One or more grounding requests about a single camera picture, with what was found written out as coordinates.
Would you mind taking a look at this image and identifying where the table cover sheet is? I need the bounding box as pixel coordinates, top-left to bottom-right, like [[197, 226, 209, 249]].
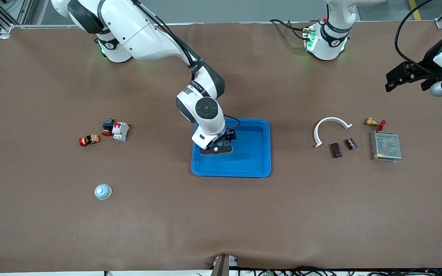
[[0, 21, 442, 273]]

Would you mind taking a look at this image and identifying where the black table edge cable bundle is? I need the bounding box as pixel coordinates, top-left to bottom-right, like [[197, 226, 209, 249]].
[[196, 266, 442, 276]]

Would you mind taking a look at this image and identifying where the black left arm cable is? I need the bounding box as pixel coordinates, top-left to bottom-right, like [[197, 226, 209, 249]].
[[395, 0, 442, 73]]

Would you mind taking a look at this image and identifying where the blue plastic tray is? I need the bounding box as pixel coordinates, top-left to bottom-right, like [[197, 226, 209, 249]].
[[191, 117, 272, 178]]

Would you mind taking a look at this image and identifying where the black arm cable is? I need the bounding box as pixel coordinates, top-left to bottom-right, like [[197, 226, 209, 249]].
[[131, 0, 241, 129], [395, 0, 442, 73]]

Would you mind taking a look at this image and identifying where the metal table clamp bracket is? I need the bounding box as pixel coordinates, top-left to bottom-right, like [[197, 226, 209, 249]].
[[210, 254, 239, 276]]

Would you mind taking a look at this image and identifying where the light blue call bell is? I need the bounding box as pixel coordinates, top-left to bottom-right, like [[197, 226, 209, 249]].
[[94, 184, 112, 200]]

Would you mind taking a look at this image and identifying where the white curved plastic strip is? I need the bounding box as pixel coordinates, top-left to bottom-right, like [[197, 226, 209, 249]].
[[313, 117, 353, 148]]

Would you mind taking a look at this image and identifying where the brass valve with red handle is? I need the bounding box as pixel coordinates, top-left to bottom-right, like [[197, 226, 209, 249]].
[[363, 117, 386, 131]]

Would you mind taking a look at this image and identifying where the metal mesh power supply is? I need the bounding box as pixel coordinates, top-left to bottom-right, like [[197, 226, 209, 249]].
[[370, 130, 402, 163]]

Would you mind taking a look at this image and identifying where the black base cable bundle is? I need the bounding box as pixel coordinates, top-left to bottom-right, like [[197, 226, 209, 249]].
[[269, 18, 310, 41]]

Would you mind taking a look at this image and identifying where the red orange push button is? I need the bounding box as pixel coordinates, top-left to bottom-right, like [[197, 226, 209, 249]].
[[78, 134, 101, 147]]

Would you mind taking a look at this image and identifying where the white circuit breaker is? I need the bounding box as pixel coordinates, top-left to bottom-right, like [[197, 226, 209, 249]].
[[112, 122, 130, 142]]

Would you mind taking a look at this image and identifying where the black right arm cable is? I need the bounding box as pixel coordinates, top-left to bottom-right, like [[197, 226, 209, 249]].
[[131, 0, 241, 129]]

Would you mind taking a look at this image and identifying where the red black emergency stop button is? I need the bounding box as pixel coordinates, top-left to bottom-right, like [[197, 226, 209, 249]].
[[101, 118, 115, 137]]

